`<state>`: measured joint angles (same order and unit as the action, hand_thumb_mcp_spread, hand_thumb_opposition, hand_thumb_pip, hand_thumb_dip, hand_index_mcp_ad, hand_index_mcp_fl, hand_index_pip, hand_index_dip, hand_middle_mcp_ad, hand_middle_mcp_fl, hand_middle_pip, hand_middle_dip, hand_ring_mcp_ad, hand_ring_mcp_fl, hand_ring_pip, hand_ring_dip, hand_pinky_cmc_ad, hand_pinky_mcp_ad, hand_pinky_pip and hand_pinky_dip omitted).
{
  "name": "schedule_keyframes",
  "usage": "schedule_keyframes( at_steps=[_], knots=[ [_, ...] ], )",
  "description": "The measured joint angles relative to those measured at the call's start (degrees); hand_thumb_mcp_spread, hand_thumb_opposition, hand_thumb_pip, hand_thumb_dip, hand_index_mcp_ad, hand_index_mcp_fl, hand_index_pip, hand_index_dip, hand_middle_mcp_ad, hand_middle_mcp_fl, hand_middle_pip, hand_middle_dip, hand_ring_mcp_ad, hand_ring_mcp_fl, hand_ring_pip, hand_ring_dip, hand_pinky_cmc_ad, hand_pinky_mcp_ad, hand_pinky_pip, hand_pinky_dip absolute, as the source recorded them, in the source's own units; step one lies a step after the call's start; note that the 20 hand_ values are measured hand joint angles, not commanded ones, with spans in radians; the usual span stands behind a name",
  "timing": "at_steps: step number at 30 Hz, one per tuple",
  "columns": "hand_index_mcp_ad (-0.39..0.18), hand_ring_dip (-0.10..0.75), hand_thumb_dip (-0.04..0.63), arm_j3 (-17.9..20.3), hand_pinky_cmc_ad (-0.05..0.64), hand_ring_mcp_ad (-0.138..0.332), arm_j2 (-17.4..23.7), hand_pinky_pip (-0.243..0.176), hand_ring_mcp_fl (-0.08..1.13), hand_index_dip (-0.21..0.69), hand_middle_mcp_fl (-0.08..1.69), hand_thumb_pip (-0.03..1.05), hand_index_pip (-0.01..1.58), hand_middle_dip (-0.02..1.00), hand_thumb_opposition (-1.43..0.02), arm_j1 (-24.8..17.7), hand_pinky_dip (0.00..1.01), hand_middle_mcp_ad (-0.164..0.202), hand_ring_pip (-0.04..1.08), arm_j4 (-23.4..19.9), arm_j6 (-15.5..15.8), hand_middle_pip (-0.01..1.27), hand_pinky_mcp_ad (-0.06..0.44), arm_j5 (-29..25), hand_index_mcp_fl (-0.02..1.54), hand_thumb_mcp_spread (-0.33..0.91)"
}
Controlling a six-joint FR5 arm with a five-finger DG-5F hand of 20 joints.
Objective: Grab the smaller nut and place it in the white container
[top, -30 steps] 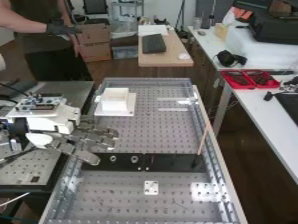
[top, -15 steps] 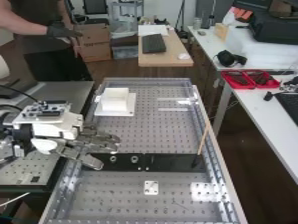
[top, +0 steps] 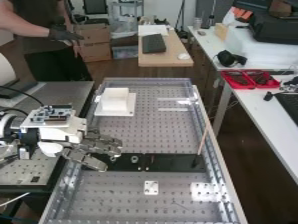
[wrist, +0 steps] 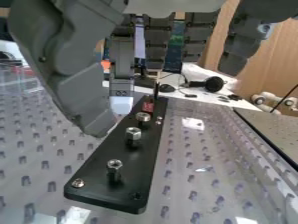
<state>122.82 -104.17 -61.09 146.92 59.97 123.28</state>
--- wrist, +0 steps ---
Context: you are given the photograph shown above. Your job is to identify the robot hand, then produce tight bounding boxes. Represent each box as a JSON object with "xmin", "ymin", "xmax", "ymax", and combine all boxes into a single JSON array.
[{"xmin": 6, "ymin": 0, "xmax": 298, "ymax": 138}]

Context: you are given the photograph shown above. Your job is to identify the large steel nut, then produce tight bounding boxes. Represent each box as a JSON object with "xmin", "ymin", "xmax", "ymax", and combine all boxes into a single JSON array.
[{"xmin": 135, "ymin": 111, "xmax": 153, "ymax": 129}]

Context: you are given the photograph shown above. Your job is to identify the medium steel nut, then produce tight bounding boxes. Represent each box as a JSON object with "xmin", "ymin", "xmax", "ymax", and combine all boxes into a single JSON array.
[{"xmin": 124, "ymin": 126, "xmax": 144, "ymax": 148}]

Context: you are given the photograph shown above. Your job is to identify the small steel nut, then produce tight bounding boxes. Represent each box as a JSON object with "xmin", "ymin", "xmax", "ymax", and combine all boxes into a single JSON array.
[{"xmin": 106, "ymin": 158, "xmax": 124, "ymax": 183}]

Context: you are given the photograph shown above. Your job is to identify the thin stick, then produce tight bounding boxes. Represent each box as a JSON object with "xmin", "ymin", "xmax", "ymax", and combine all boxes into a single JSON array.
[{"xmin": 153, "ymin": 81, "xmax": 161, "ymax": 102}]

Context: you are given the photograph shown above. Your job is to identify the black mouse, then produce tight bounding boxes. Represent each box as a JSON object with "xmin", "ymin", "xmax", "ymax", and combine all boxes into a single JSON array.
[{"xmin": 159, "ymin": 83, "xmax": 177, "ymax": 94}]

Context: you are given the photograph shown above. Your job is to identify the white desk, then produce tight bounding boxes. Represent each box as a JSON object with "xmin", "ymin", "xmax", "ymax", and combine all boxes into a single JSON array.
[{"xmin": 104, "ymin": 62, "xmax": 264, "ymax": 113}]

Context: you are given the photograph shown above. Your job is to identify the black headphones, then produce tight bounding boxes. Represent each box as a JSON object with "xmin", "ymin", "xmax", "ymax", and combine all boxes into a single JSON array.
[{"xmin": 188, "ymin": 75, "xmax": 228, "ymax": 94}]

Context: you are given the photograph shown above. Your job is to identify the black plate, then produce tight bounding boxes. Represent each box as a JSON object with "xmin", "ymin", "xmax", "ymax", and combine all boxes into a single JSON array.
[{"xmin": 63, "ymin": 94, "xmax": 171, "ymax": 215}]

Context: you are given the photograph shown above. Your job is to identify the small white jointed device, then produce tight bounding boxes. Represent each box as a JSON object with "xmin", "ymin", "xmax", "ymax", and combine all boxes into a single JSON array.
[{"xmin": 249, "ymin": 91, "xmax": 298, "ymax": 113}]

